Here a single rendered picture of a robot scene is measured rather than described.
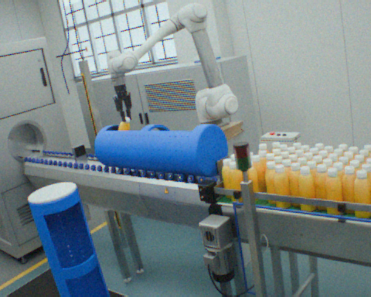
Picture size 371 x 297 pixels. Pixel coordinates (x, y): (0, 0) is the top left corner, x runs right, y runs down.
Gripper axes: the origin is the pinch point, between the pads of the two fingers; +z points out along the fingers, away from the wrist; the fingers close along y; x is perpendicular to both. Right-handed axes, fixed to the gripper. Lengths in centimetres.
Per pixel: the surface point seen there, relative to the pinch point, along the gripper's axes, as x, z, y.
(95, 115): -77, 6, -31
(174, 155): 49, 19, 14
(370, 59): 76, 6, -274
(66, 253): -15, 71, 59
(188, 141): 58, 12, 11
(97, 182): -30, 43, 13
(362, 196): 149, 30, 18
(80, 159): -64, 33, 1
